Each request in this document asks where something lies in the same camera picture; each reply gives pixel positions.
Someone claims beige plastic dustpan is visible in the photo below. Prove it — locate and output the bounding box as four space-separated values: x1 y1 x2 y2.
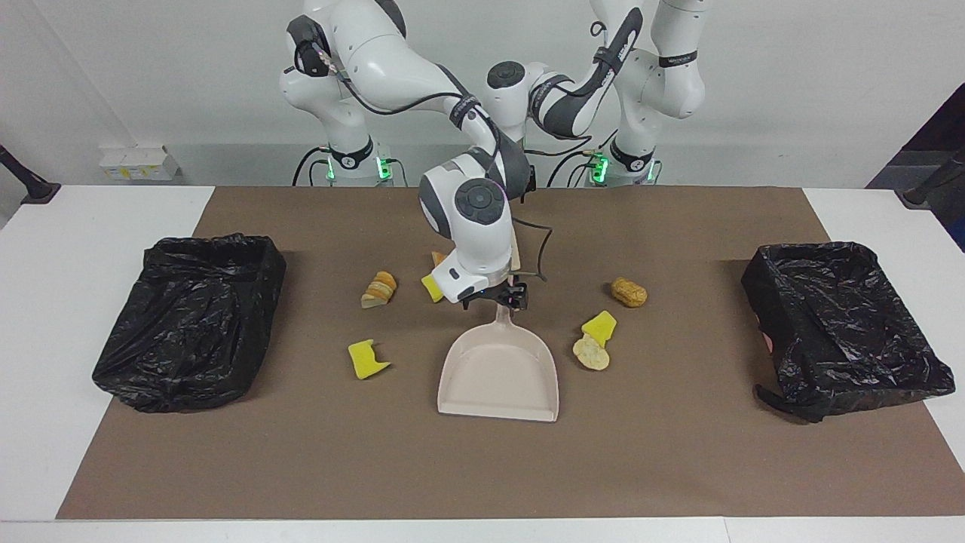
437 302 560 423

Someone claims yellow green-backed sponge piece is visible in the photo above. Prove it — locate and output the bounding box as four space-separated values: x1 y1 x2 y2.
581 310 617 348

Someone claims pale crumbly bread chunk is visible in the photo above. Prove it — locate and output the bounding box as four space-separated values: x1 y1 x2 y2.
572 335 610 372

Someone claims striped bread roll piece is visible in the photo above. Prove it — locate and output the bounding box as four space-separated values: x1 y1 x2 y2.
360 270 398 310

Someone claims brown fried nugget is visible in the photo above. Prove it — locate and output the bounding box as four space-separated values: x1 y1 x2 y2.
610 277 648 308

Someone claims notched yellow sponge piece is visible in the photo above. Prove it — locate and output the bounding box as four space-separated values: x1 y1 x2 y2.
348 339 392 380

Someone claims black bag lined bin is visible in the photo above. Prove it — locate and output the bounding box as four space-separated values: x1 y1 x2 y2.
92 232 287 414
740 241 957 425

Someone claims brown table mat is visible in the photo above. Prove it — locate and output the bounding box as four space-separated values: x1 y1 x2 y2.
57 186 965 520

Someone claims black stand leg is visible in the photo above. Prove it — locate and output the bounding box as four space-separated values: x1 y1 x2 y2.
896 147 965 210
0 143 61 206

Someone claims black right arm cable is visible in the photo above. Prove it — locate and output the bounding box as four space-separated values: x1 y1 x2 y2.
298 34 556 284

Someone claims white wall socket strip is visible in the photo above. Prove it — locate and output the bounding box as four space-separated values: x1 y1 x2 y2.
100 145 180 182

